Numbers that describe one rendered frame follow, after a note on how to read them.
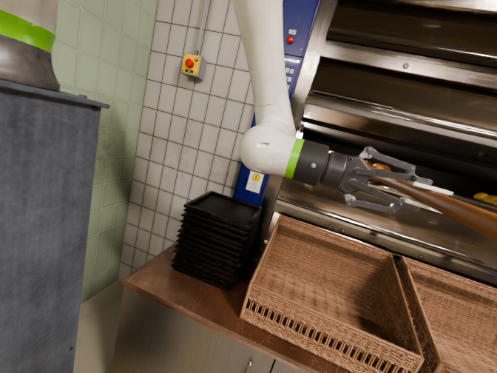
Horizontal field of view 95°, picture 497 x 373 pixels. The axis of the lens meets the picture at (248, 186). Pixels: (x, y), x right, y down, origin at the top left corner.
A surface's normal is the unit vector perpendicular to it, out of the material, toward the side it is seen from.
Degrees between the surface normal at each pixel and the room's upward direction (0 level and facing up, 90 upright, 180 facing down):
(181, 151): 90
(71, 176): 90
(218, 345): 90
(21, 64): 66
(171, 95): 90
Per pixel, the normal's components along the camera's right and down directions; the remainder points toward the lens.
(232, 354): -0.26, 0.16
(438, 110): -0.15, -0.17
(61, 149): 0.92, 0.31
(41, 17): 0.96, 0.27
